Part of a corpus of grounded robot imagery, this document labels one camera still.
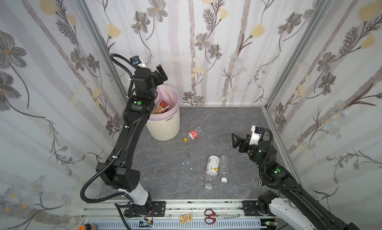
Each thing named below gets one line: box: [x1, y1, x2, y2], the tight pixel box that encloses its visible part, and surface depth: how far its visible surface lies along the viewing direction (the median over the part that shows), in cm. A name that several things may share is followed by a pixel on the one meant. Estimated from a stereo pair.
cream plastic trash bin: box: [145, 113, 181, 141], surface depth 90 cm
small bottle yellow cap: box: [183, 130, 198, 143], surface depth 100 cm
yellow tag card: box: [179, 214, 193, 224], surface depth 72 cm
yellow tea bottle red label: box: [151, 99, 172, 115], surface depth 92 cm
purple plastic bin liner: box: [148, 84, 181, 121], surface depth 94 cm
